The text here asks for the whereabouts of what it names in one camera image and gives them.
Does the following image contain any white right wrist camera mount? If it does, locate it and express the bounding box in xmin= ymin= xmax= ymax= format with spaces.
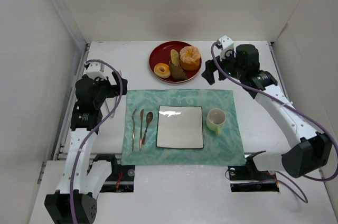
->
xmin=216 ymin=35 xmax=234 ymax=61

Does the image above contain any orange ring donut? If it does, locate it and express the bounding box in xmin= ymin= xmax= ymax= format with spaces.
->
xmin=154 ymin=63 xmax=171 ymax=79

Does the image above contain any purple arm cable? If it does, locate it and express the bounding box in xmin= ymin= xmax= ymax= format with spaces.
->
xmin=211 ymin=39 xmax=338 ymax=204
xmin=69 ymin=59 xmax=124 ymax=224

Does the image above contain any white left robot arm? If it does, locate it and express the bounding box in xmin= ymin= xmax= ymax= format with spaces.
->
xmin=44 ymin=72 xmax=128 ymax=223

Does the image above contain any bronze spoon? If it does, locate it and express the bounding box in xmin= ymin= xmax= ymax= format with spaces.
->
xmin=142 ymin=112 xmax=153 ymax=145

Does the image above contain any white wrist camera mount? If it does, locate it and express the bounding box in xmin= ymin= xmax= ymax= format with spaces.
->
xmin=216 ymin=35 xmax=234 ymax=61
xmin=84 ymin=62 xmax=105 ymax=80

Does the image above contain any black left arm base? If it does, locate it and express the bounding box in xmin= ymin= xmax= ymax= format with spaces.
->
xmin=87 ymin=154 xmax=135 ymax=193

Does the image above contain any pale yellow cup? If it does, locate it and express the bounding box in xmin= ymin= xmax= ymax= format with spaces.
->
xmin=206 ymin=108 xmax=227 ymax=136

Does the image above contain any orange chiffon cake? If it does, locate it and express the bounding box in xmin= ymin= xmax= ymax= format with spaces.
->
xmin=180 ymin=46 xmax=201 ymax=71

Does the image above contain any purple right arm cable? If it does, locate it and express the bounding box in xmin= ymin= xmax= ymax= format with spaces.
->
xmin=211 ymin=39 xmax=338 ymax=204

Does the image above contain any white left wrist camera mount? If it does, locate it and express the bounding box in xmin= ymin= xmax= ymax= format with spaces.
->
xmin=84 ymin=62 xmax=105 ymax=80

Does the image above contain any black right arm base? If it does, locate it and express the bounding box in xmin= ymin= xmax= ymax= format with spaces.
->
xmin=224 ymin=151 xmax=279 ymax=192

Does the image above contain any brown leaf-shaped bread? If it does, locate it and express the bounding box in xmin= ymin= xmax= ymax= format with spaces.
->
xmin=169 ymin=63 xmax=187 ymax=80

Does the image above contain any white square plate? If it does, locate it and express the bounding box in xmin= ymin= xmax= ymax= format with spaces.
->
xmin=156 ymin=106 xmax=204 ymax=150

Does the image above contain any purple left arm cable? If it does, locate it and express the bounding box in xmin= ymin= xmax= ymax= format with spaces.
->
xmin=69 ymin=59 xmax=124 ymax=224

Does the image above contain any teal patterned placemat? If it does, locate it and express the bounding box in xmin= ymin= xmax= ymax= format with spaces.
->
xmin=121 ymin=89 xmax=245 ymax=166

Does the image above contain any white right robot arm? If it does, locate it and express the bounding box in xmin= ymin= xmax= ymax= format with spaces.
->
xmin=202 ymin=41 xmax=337 ymax=178

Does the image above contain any sliced baguette bread piece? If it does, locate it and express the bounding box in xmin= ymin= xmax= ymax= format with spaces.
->
xmin=170 ymin=49 xmax=180 ymax=67

